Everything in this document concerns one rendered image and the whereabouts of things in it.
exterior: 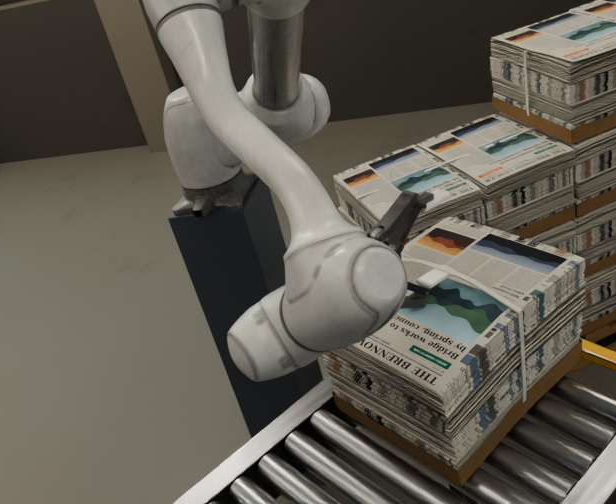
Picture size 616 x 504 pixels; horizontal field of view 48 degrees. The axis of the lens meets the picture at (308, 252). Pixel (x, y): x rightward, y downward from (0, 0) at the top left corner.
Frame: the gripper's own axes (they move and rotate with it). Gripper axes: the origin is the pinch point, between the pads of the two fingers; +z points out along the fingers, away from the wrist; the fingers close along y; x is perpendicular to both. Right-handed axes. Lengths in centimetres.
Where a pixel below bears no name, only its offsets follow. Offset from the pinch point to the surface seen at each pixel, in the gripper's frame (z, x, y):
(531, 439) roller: -0.8, 17.2, 33.7
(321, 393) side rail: -15.0, -19.9, 34.7
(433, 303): -5.6, 1.9, 10.0
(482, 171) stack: 67, -42, 24
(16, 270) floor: 0, -307, 115
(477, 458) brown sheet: -11.8, 14.6, 31.2
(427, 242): 8.1, -10.8, 8.8
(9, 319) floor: -21, -261, 117
